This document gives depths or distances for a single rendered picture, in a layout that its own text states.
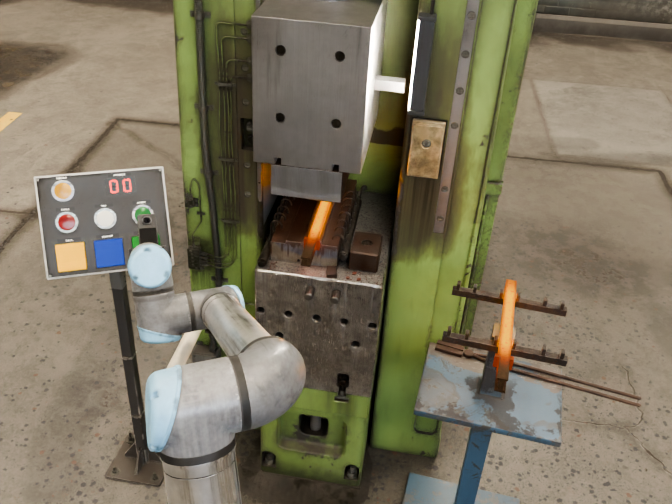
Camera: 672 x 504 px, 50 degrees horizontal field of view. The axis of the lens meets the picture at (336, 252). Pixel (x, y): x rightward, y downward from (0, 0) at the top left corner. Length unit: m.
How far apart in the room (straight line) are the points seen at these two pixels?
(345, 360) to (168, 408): 1.27
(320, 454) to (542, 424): 0.86
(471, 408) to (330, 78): 0.97
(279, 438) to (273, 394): 1.54
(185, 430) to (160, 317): 0.58
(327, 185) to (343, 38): 0.41
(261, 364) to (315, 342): 1.16
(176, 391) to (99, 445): 1.87
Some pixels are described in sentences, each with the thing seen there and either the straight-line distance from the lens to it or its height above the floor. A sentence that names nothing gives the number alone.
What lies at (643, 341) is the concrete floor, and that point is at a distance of 3.69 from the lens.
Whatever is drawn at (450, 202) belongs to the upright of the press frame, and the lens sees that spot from 2.16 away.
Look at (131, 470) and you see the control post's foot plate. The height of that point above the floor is 0.01.
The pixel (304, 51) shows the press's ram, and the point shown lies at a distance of 1.87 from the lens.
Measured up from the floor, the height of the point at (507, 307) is 0.96.
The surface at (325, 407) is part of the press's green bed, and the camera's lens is 2.44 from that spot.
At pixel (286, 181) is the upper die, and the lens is 2.02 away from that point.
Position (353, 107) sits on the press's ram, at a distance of 1.90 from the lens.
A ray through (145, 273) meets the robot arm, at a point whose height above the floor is 1.22.
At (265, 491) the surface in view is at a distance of 2.72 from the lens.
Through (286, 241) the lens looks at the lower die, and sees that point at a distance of 2.13.
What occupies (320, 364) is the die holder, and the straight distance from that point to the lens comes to 2.31.
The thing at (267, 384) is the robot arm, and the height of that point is 1.38.
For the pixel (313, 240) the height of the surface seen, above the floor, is 1.01.
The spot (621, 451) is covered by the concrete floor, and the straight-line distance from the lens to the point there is 3.12.
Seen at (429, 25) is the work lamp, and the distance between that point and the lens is 1.92.
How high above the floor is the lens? 2.15
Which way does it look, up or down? 34 degrees down
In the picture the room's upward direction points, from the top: 3 degrees clockwise
